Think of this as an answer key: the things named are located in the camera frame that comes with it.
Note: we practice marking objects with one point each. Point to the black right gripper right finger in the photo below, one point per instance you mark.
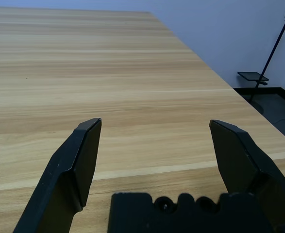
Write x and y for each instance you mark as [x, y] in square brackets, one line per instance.
[241, 160]

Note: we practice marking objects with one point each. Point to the black floor stand with tray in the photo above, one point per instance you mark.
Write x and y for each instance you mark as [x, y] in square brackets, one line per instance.
[252, 75]

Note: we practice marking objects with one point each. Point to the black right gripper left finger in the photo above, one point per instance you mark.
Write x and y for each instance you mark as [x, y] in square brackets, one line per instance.
[67, 165]

